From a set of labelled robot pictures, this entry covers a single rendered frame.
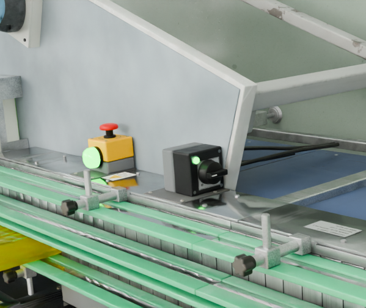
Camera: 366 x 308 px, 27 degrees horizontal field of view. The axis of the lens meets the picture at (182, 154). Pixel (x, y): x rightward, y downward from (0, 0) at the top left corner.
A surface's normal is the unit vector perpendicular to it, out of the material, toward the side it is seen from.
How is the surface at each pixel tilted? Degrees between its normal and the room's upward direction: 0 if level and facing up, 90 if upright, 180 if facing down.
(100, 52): 0
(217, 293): 90
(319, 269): 90
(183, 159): 0
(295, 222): 90
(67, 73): 0
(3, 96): 90
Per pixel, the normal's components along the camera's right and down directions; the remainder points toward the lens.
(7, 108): 0.62, 0.11
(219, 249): -0.07, -0.98
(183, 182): -0.78, 0.18
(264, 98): 0.61, 0.44
